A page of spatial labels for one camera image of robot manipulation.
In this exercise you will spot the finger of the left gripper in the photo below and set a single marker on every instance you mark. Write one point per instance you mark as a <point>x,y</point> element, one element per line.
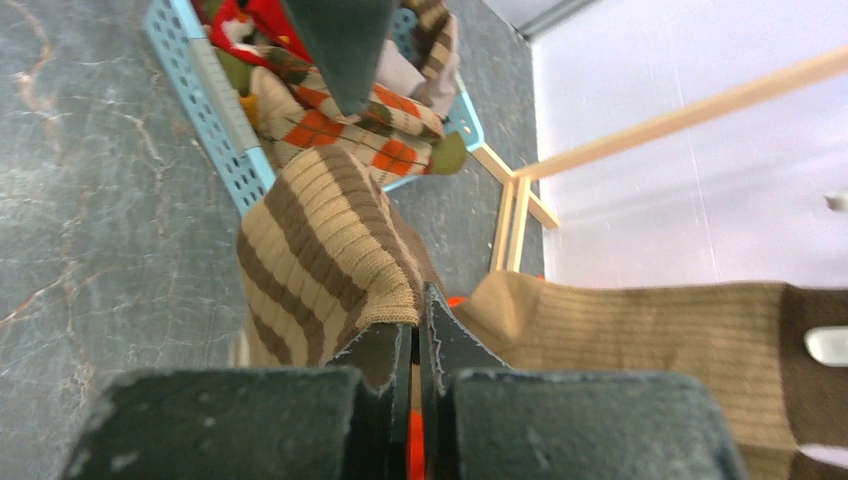
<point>345,39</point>

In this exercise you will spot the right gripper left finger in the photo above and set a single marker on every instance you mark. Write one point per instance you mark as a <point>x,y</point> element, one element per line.
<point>344,420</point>

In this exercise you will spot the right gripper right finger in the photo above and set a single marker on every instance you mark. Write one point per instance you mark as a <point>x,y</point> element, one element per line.
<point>483,419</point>

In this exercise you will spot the brown beige striped sock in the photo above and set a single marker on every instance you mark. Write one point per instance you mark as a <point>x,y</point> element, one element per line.
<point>323,255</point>

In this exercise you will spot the pile of socks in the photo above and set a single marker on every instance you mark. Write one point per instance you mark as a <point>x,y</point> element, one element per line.
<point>429,77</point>

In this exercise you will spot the white clip hanger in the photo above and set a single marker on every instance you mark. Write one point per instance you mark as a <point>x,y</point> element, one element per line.
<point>828,345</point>

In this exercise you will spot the orange shirt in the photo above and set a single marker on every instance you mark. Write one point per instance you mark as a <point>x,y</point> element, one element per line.
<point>422,437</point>

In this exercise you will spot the red sock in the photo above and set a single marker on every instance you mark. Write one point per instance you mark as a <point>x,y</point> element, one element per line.
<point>236,21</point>

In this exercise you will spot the argyle patterned sock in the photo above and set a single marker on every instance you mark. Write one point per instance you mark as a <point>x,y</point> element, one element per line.
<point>394,137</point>

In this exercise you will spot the light blue basket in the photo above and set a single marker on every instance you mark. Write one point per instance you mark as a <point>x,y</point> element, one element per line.
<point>176,34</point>

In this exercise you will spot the wooden drying rack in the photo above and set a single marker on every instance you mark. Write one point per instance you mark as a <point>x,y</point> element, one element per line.
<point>518,202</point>

